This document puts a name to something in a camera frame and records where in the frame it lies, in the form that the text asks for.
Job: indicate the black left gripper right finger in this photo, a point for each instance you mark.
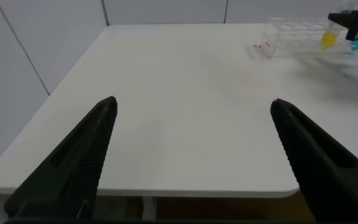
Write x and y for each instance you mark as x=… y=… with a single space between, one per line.
x=328 y=174

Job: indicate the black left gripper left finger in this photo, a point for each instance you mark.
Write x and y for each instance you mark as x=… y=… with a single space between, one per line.
x=67 y=174

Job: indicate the clear acrylic test tube rack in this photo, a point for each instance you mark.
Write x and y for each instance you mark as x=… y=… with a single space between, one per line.
x=294 y=37

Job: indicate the test tube with yellow pigment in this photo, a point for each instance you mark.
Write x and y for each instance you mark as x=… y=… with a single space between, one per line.
x=328 y=40

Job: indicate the white table leg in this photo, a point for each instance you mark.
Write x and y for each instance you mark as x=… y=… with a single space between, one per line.
x=149 y=208

